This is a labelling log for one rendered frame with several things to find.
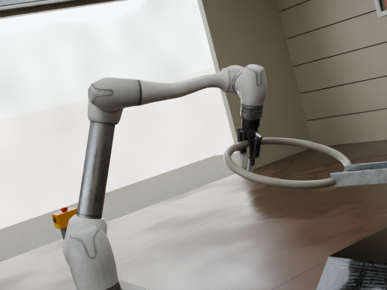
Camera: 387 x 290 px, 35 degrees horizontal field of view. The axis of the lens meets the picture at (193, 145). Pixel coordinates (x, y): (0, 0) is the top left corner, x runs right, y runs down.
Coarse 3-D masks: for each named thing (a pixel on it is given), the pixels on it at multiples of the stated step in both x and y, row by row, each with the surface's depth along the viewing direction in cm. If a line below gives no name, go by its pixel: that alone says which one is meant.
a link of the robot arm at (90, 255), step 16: (80, 240) 215; (96, 240) 215; (80, 256) 213; (96, 256) 214; (112, 256) 220; (80, 272) 214; (96, 272) 213; (112, 272) 218; (80, 288) 216; (96, 288) 214
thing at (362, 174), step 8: (352, 168) 221; (360, 168) 219; (368, 168) 217; (376, 168) 215; (384, 168) 213; (336, 176) 213; (344, 176) 211; (352, 176) 209; (360, 176) 207; (368, 176) 205; (376, 176) 204; (384, 176) 202; (336, 184) 214; (344, 184) 212; (352, 184) 210; (360, 184) 208; (368, 184) 206
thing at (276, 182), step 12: (240, 144) 245; (264, 144) 253; (288, 144) 253; (300, 144) 251; (312, 144) 249; (228, 156) 230; (336, 156) 239; (240, 168) 219; (252, 180) 215; (264, 180) 212; (276, 180) 211; (288, 180) 210; (312, 180) 212; (324, 180) 212
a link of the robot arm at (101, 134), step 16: (96, 112) 234; (112, 112) 235; (96, 128) 235; (112, 128) 238; (96, 144) 235; (96, 160) 235; (96, 176) 235; (80, 192) 237; (96, 192) 235; (80, 208) 236; (96, 208) 236; (80, 224) 232; (96, 224) 234; (64, 240) 238; (64, 256) 234
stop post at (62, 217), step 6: (66, 210) 316; (72, 210) 313; (60, 216) 310; (66, 216) 311; (72, 216) 312; (54, 222) 317; (60, 222) 310; (66, 222) 311; (60, 228) 310; (66, 228) 313
